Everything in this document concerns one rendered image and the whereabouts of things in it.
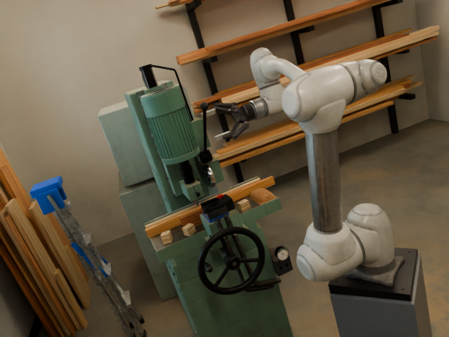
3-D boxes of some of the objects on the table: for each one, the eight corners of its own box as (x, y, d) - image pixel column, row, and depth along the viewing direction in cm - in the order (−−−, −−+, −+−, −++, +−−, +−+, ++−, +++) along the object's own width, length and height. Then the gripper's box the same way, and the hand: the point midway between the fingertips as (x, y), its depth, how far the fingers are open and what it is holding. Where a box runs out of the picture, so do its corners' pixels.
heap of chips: (260, 204, 177) (258, 197, 176) (247, 196, 190) (245, 189, 188) (276, 197, 179) (275, 190, 178) (264, 189, 192) (262, 182, 191)
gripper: (264, 136, 169) (220, 154, 164) (238, 97, 181) (196, 112, 175) (266, 126, 163) (220, 144, 158) (239, 85, 175) (195, 101, 169)
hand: (210, 126), depth 167 cm, fingers open, 13 cm apart
